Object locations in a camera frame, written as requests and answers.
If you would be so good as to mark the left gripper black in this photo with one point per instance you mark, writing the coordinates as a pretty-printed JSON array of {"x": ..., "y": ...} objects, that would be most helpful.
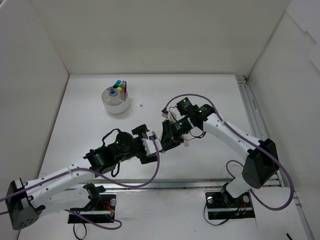
[{"x": 141, "y": 146}]

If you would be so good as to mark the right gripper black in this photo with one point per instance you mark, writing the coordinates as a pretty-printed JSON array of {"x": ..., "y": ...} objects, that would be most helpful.
[{"x": 166, "y": 136}]

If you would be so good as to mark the red gel pen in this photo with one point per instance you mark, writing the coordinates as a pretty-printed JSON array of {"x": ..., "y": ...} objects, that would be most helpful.
[{"x": 124, "y": 95}]

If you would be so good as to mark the small glue bottle blue cap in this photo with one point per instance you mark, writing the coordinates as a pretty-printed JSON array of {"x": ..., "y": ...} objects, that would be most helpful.
[{"x": 112, "y": 92}]

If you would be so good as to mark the black highlighter blue cap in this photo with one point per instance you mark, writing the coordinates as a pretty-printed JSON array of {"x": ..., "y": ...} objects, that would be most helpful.
[{"x": 117, "y": 84}]

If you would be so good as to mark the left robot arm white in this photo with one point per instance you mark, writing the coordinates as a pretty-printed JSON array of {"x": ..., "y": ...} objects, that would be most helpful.
[{"x": 26, "y": 202}]

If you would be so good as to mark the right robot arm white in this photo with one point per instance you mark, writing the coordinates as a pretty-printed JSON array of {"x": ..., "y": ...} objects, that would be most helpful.
[{"x": 260, "y": 156}]

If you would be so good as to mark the beige eraser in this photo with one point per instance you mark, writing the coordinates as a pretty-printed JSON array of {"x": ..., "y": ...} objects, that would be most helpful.
[{"x": 186, "y": 143}]

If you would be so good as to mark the white round desk organizer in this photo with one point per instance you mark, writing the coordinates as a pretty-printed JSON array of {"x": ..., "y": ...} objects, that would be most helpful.
[{"x": 115, "y": 105}]

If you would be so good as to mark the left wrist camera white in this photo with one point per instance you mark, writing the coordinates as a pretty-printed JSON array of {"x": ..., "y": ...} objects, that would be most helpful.
[{"x": 151, "y": 144}]

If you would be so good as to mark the aluminium rail front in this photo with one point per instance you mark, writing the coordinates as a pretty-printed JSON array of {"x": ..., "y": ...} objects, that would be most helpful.
[{"x": 159, "y": 184}]

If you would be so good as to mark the aluminium rail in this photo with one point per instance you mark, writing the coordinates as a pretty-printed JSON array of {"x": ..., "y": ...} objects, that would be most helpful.
[
  {"x": 258, "y": 129},
  {"x": 159, "y": 184}
]

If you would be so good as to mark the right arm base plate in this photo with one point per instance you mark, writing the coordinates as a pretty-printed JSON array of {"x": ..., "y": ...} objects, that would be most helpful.
[{"x": 217, "y": 209}]

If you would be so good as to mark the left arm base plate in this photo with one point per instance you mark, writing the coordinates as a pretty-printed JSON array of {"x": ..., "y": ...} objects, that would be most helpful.
[{"x": 104, "y": 212}]

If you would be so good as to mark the aluminium rail right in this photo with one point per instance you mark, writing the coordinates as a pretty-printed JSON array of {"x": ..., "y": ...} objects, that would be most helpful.
[{"x": 258, "y": 129}]

